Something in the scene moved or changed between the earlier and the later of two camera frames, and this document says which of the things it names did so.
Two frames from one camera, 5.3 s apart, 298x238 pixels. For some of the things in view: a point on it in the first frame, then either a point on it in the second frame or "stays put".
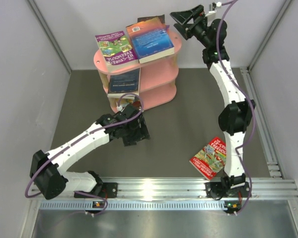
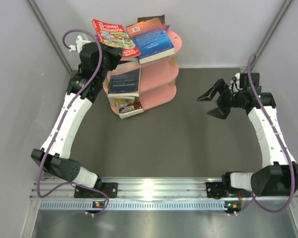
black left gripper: [141, 133] to [114, 54]
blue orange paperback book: [150, 38] stays put
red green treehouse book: [211, 159] to [115, 35]
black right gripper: [183, 18] to [221, 111]
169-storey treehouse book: [119, 95] stays put
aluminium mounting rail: [185, 193] stays put
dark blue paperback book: [127, 81] stays put
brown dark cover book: [161, 17] stays put
